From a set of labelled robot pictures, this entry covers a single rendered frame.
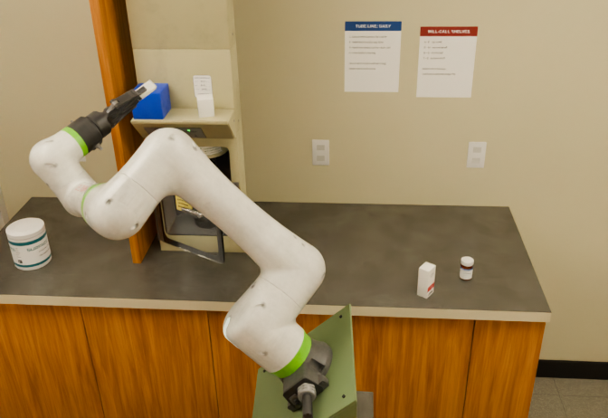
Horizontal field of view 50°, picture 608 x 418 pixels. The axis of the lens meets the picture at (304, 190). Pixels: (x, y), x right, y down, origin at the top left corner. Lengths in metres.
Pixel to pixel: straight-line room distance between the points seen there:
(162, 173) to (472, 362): 1.38
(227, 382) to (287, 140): 0.97
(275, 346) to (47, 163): 0.76
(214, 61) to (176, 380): 1.16
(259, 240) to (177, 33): 0.90
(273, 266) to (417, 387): 1.09
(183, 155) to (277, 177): 1.37
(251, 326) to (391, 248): 1.10
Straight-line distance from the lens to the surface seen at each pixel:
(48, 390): 2.77
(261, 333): 1.50
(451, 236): 2.59
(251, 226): 1.49
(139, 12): 2.20
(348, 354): 1.57
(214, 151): 2.33
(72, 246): 2.67
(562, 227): 2.99
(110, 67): 2.19
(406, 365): 2.40
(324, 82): 2.60
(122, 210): 1.41
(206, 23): 2.15
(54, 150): 1.83
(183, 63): 2.20
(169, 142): 1.44
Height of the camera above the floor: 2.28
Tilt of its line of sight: 28 degrees down
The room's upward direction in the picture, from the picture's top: 1 degrees counter-clockwise
